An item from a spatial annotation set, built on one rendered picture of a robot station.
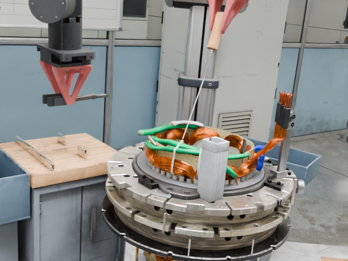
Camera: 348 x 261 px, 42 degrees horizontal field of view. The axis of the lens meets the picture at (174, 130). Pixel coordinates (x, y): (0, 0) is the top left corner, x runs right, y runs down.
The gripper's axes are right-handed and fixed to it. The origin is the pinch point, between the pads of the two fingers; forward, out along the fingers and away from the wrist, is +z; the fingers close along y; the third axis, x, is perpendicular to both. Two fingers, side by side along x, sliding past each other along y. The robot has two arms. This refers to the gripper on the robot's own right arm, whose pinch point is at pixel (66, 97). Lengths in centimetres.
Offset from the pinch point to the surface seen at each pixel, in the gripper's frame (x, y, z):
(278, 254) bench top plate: 49, 17, 43
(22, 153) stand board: -6.2, -6.4, 12.0
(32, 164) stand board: -6.7, 0.1, 11.7
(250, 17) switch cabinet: 204, -141, 6
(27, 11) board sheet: 71, -197, 8
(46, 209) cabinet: -6.2, 4.2, 19.0
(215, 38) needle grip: 15.3, 21.2, -13.5
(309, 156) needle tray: 50, 20, 15
